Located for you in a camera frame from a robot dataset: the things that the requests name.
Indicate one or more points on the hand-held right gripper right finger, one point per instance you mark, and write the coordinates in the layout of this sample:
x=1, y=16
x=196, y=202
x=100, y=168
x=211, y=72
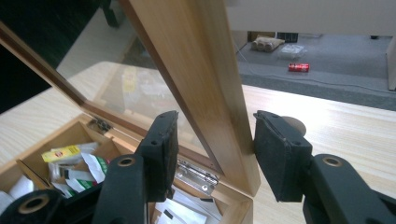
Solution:
x=281, y=155

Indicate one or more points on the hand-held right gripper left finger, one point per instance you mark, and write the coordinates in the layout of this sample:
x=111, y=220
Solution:
x=162, y=155

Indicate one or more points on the wooden box with glass lid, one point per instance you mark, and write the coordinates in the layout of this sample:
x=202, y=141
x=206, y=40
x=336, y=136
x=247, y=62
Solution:
x=199, y=62

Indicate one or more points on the round grey table grommet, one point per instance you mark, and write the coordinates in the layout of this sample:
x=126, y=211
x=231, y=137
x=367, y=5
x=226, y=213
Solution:
x=295, y=123

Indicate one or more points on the heap of tea bag packets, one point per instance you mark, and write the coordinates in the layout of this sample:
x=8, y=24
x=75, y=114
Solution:
x=93, y=169

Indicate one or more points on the red drink can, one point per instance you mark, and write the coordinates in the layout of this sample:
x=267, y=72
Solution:
x=299, y=67

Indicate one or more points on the clear plastic container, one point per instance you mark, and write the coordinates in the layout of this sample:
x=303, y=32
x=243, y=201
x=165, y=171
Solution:
x=291, y=51

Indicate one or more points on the black curtain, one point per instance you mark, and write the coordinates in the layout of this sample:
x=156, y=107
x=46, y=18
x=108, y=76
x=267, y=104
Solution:
x=15, y=79

